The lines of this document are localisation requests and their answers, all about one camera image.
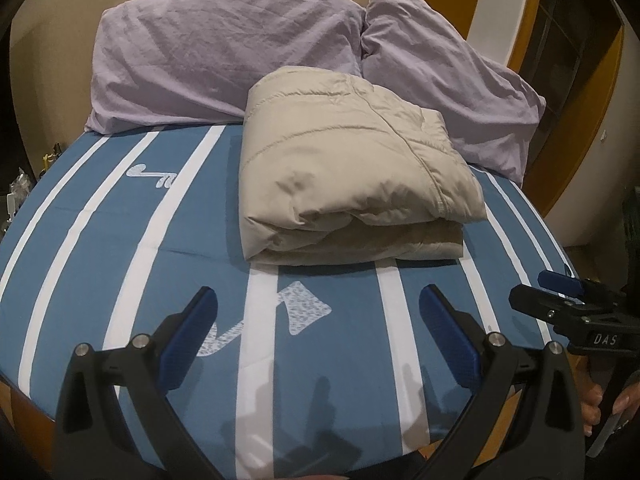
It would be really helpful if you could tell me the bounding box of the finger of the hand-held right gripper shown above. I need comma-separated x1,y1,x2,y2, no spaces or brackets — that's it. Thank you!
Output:
508,285,581,333
538,269,596,301

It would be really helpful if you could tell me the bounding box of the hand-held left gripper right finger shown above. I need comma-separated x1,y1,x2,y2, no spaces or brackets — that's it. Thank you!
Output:
419,284,585,480

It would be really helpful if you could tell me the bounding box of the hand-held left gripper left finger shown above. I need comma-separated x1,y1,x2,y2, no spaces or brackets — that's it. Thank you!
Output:
54,286,226,480

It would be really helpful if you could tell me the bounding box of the beige puffer jacket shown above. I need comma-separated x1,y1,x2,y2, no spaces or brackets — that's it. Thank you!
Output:
239,66,489,265

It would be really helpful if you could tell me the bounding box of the person's right hand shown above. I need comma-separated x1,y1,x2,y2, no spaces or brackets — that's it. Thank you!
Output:
581,380,640,442

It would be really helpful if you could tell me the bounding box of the blue white striped bed sheet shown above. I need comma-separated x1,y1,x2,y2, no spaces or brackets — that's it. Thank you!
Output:
0,122,577,480

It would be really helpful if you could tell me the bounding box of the bedside clutter pile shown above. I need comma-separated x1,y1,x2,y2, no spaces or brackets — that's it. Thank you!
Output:
5,142,68,226

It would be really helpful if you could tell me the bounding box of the lilac pillow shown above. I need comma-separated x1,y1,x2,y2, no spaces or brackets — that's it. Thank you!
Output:
84,0,370,137
359,0,547,184

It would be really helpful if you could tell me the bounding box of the wooden bed frame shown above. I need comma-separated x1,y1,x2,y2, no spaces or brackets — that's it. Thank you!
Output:
0,374,57,428

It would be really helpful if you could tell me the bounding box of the orange wooden door frame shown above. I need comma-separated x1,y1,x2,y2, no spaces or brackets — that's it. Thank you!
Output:
421,0,627,216

